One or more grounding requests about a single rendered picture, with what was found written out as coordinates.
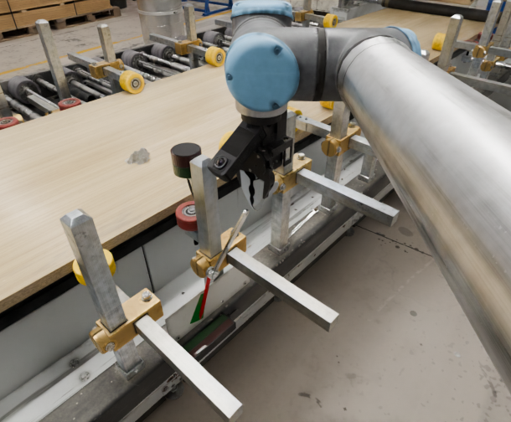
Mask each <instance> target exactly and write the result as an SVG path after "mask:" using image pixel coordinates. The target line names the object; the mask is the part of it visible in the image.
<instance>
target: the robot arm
mask: <svg viewBox="0 0 511 422"><path fill-rule="evenodd" d="M230 19H231V21H232V39H231V43H230V47H229V49H228V51H227V53H226V56H225V80H226V84H227V86H228V89H229V91H230V93H231V94H232V96H233V97H234V98H235V108H236V110H237V111H238V112H239V113H241V119H242V122H241V123H240V124H239V125H238V126H237V128H236V129H235V130H234V132H233V133H232V134H231V135H230V137H229V138H228V140H227V141H226V142H225V144H224V145H223V146H222V147H221V148H220V149H219V150H218V152H217V153H216V154H215V155H214V157H213V158H212V159H211V161H210V162H209V163H208V165H207V167H208V169H209V170H210V171H211V172H212V173H213V174H214V175H215V176H216V177H217V178H220V179H221V180H223V181H225V182H229V181H230V180H231V179H232V178H233V177H234V175H235V174H236V176H237V178H238V181H239V184H240V186H241V187H242V190H243V193H244V195H245V197H246V199H247V200H248V202H249V204H250V206H251V207H252V208H253V209H254V210H255V211H258V210H259V209H261V208H262V207H263V206H264V205H265V203H266V200H267V199H268V198H269V197H270V196H271V195H272V194H273V193H274V192H275V191H276V190H277V189H278V185H279V182H278V181H275V175H274V172H273V169H274V170H275V169H277V168H278V167H280V166H281V165H282V159H283V167H285V166H286V165H288V164H289V163H291V162H292V144H293V138H291V137H289V136H287V135H286V119H287V107H288V102H289V101H343V103H344V104H345V105H346V106H347V107H348V108H349V109H350V111H351V112H352V114H353V116H354V118H355V120H356V121H357V123H358V125H359V127H360V129H361V131H362V132H363V134H364V136H365V138H366V139H367V141H368V143H369V144H370V146H371V148H372V150H373V151H374V154H375V156H376V157H377V158H378V160H379V163H380V164H381V166H382V168H383V169H384V171H385V173H386V175H387V177H388V178H389V180H390V182H391V184H392V185H393V187H394V189H395V191H396V192H397V194H398V196H399V198H400V200H401V202H402V203H403V204H404V206H405V209H406V211H407V212H408V214H409V215H410V217H411V219H412V221H413V223H414V225H415V226H416V228H417V230H418V231H419V233H420V235H421V238H422V239H423V240H424V242H425V244H426V246H427V248H428V250H429V251H430V252H431V255H432V257H433V258H434V260H435V262H436V263H437V265H438V267H439V269H440V271H441V273H442V274H443V276H444V277H445V279H446V282H447V284H448V285H449V286H450V288H451V290H452V292H453V294H454V296H455V297H456V298H457V301H458V303H459V304H460V306H461V308H462V310H463V311H464V313H465V315H466V317H467V319H468V320H469V322H470V324H471V325H472V328H473V330H474V331H475V333H476V334H477V337H478V338H479V340H480V342H481V344H482V345H483V347H484V349H485V351H486V352H487V354H488V356H489V357H490V359H491V361H492V363H493V365H494V367H495V368H496V370H497V371H498V374H499V376H500V377H501V379H502V380H503V383H504V384H505V386H506V388H507V390H508V391H509V393H510V395H511V112H510V111H508V110H506V109H505V108H503V107H502V106H500V105H499V104H497V103H495V102H494V101H492V100H490V99H489V98H487V97H486V96H484V95H482V94H481V93H479V92H477V91H476V90H474V89H473V88H471V87H470V86H468V85H466V84H464V83H463V82H461V81H460V80H458V79H457V78H455V77H453V76H452V75H450V74H448V73H447V72H446V71H444V70H442V69H440V68H439V67H437V66H435V65H434V64H433V63H431V62H429V61H428V60H426V59H424V58H422V57H421V45H420V42H419V41H418V40H417V36H416V34H415V33H414V32H413V31H411V30H409V29H408V28H400V27H396V26H389V27H385V28H292V21H293V15H292V5H291V4H290V3H288V2H285V1H278V0H245V1H239V2H236V3H234V4H233V6H232V14H231V17H230ZM286 139H287V140H286ZM284 140H286V141H285V142H284ZM288 147H290V157H289V158H287V160H286V149H287V148H288Z"/></svg>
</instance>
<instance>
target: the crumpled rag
mask: <svg viewBox="0 0 511 422"><path fill-rule="evenodd" d="M149 154H150V153H149V152H147V149H146V148H143V147H142V148H141V149H140V150H138V151H134V152H133V154H131V156H130V157H129V158H127V159H126V160H125V162H127V164H130V165H131V164H133V163H137V164H138V165H141V164H143V163H145V162H147V160H148V159H149V158H150V157H149Z"/></svg>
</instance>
